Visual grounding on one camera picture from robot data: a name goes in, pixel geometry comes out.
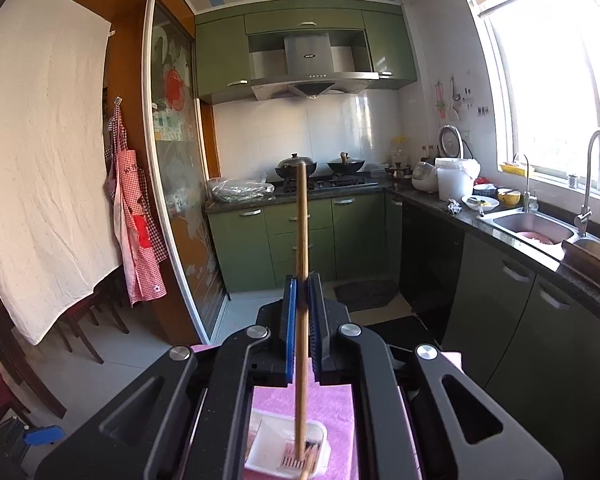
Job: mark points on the white rice cooker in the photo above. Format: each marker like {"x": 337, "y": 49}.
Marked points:
{"x": 425, "y": 178}

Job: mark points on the sliding glass door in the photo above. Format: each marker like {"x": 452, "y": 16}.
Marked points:
{"x": 178, "y": 174}

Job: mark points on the green lower kitchen cabinets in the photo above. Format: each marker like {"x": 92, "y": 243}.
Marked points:
{"x": 256, "y": 245}

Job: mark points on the purple floral tablecloth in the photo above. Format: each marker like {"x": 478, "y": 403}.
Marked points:
{"x": 332, "y": 406}

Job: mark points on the black wok with lid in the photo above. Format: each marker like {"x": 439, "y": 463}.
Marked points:
{"x": 287, "y": 168}

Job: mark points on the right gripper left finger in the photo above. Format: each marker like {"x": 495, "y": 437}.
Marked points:
{"x": 187, "y": 415}

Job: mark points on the small chrome faucet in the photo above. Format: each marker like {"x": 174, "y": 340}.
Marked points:
{"x": 529, "y": 201}

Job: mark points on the white plastic container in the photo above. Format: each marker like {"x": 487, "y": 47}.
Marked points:
{"x": 456, "y": 177}

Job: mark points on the plastic bag on counter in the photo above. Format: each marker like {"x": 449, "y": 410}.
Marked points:
{"x": 238, "y": 191}

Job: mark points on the wooden chopstick group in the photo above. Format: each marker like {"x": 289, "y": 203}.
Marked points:
{"x": 301, "y": 343}
{"x": 304, "y": 474}

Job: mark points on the red checkered apron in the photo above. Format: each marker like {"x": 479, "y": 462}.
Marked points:
{"x": 141, "y": 245}

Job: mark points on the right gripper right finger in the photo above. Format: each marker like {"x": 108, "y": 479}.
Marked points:
{"x": 416, "y": 414}

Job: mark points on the steel range hood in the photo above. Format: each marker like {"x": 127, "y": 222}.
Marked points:
{"x": 309, "y": 64}

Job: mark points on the yellow bowl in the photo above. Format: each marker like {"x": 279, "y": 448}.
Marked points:
{"x": 508, "y": 197}

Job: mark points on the black wok right burner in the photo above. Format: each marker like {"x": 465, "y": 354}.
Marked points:
{"x": 345, "y": 165}

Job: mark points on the dark floor mat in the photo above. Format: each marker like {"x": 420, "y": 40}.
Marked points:
{"x": 366, "y": 295}

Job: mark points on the white plastic utensil holder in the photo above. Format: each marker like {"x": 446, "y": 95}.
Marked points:
{"x": 270, "y": 446}

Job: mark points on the green upper cabinets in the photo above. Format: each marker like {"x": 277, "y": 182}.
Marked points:
{"x": 223, "y": 70}

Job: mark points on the black cabinets under sink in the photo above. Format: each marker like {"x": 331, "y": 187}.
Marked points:
{"x": 525, "y": 334}

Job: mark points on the stainless steel sink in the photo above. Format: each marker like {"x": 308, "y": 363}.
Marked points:
{"x": 538, "y": 230}

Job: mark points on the white hanging cloth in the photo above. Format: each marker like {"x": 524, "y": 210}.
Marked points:
{"x": 56, "y": 237}

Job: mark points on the dark wooden chair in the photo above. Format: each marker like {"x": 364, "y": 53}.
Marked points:
{"x": 14, "y": 360}

